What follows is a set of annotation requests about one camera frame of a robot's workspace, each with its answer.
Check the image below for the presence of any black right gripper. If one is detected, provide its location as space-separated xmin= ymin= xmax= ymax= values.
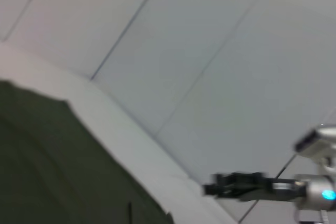
xmin=203 ymin=172 xmax=308 ymax=204

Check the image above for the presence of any dark green FREE t-shirt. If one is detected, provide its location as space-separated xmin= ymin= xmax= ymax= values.
xmin=0 ymin=79 xmax=176 ymax=224

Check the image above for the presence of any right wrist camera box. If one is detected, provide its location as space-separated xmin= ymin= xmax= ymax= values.
xmin=293 ymin=123 xmax=336 ymax=162

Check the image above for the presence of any silver cable connector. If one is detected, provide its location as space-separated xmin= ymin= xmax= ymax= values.
xmin=319 ymin=210 xmax=331 ymax=224

